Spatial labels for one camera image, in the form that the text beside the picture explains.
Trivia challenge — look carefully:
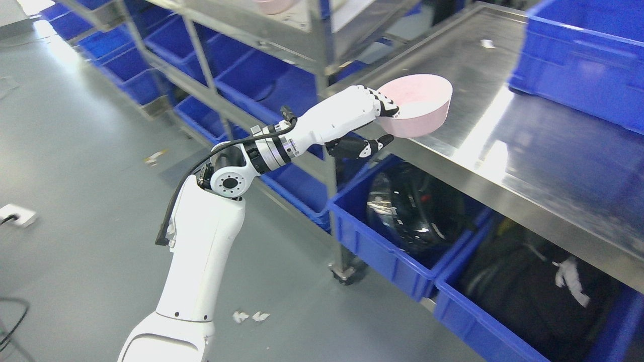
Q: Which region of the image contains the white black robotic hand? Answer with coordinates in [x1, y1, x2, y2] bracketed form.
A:
[285, 85, 399, 159]

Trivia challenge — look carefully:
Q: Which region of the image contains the pink ikea bowl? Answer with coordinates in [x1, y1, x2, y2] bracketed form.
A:
[376, 74, 453, 138]

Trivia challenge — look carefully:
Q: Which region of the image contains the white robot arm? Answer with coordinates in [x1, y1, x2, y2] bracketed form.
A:
[118, 121, 297, 361]

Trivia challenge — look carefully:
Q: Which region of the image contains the stack of pink bowls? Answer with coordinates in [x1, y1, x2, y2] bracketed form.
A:
[253, 0, 295, 15]

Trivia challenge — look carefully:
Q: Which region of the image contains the steel shelf rack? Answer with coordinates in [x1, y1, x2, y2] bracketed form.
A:
[55, 0, 433, 286]

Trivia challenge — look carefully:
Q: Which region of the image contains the blue bin with helmet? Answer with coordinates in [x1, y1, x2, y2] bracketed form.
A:
[329, 154, 492, 302]

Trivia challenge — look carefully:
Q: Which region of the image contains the blue bin with black bag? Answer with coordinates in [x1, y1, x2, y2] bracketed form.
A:
[435, 216, 642, 361]

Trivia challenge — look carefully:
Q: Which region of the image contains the blue crate on table left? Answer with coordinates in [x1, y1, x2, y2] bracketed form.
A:
[509, 1, 643, 133]

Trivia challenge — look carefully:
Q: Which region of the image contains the black puma bag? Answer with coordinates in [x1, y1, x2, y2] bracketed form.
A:
[455, 220, 619, 361]

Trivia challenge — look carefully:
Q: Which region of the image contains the white floor power socket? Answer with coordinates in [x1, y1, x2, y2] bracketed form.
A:
[1, 204, 38, 228]

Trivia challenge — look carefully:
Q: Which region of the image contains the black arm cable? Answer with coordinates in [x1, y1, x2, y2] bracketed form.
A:
[155, 106, 297, 246]

